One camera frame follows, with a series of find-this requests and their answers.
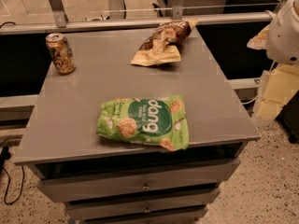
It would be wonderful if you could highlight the grey drawer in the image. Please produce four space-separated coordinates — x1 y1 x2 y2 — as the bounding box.
84 205 207 224
37 158 240 203
66 188 220 220

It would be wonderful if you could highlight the gold drink can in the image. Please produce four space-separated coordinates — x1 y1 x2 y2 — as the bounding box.
46 33 76 75

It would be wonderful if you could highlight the middle grey drawer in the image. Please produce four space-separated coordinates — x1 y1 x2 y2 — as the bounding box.
66 188 220 220

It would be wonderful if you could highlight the green rice chip bag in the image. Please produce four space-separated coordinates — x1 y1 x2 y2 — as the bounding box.
96 95 190 151

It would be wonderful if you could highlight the top grey drawer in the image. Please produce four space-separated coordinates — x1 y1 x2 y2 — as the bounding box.
37 158 240 203

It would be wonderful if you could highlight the brown and cream snack bag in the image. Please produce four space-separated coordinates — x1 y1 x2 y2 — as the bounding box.
131 19 198 66

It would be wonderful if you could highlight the grey drawer cabinet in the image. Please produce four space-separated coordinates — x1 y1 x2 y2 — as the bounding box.
13 27 262 224

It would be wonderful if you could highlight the bottom grey drawer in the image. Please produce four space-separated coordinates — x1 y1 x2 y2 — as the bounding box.
84 205 207 224

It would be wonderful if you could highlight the grey metal rail frame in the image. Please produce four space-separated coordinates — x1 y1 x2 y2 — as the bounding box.
0 0 271 35

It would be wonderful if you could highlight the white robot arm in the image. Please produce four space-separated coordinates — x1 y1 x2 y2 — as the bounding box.
266 0 299 64

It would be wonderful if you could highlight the black cable on floor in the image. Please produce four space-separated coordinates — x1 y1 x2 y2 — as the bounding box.
0 137 26 206

